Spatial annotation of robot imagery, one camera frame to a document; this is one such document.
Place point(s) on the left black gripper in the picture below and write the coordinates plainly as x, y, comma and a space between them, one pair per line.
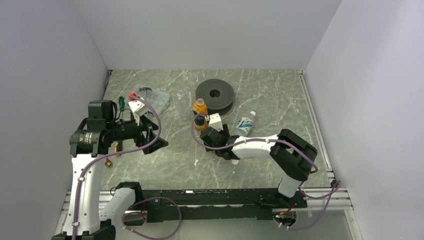
145, 125

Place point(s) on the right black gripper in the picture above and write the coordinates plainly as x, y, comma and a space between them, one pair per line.
225, 132

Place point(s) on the large orange blue-label bottle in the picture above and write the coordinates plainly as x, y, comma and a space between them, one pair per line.
200, 111

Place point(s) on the clear plastic bottle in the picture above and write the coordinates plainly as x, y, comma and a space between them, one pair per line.
182, 105

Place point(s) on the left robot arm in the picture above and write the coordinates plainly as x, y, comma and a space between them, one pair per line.
89, 149

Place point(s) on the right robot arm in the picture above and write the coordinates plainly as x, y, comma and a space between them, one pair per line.
294, 155

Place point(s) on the white-label water bottle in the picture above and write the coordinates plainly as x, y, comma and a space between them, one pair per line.
245, 124

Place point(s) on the clear plastic tray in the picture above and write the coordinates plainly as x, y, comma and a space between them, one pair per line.
159, 100

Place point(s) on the small hammer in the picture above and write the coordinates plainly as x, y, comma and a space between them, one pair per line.
143, 91

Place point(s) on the dark grey perforated spool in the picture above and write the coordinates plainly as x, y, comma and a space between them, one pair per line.
217, 94

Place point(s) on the small brass object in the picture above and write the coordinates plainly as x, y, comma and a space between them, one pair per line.
108, 163

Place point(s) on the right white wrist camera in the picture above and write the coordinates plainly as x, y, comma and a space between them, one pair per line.
215, 121

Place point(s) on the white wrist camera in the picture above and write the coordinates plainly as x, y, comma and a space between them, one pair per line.
137, 107
215, 121

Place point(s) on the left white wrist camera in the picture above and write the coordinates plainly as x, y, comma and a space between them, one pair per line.
137, 107

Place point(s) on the green handled screwdriver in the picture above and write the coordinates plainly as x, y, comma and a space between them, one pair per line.
121, 102

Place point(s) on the black base frame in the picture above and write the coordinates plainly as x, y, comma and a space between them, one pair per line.
161, 205

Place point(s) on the aluminium rail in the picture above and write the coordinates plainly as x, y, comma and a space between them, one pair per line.
338, 201

